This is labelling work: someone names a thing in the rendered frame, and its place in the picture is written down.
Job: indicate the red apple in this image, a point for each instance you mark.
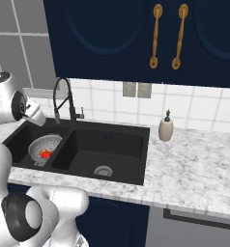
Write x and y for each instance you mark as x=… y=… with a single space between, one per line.
x=46 y=154

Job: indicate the grey dishwasher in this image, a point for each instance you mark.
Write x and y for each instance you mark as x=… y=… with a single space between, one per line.
x=191 y=234

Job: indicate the navy upper cupboard door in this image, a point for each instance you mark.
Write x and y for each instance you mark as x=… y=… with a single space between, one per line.
x=213 y=38
x=104 y=38

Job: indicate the grey metal colander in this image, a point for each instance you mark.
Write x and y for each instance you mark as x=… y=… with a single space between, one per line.
x=36 y=147

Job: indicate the black double sink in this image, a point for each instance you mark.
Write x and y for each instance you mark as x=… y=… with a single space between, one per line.
x=97 y=151

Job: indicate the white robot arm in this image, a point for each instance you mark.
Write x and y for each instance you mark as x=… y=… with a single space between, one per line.
x=1 y=167

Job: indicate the navy lower cabinet door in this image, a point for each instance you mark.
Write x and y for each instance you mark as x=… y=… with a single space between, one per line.
x=117 y=225

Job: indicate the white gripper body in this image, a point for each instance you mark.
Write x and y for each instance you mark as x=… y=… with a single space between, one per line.
x=36 y=115

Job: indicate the grey framed window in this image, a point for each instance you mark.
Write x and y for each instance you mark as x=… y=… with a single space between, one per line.
x=23 y=41

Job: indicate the beige soap dispenser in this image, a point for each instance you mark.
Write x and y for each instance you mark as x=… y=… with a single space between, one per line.
x=165 y=130

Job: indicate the metal sink drain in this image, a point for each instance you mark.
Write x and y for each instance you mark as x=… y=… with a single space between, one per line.
x=103 y=171

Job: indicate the grey wall outlet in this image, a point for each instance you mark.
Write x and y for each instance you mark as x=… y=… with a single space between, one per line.
x=129 y=89
x=144 y=90

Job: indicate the black spring faucet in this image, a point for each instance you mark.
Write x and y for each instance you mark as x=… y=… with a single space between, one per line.
x=70 y=106

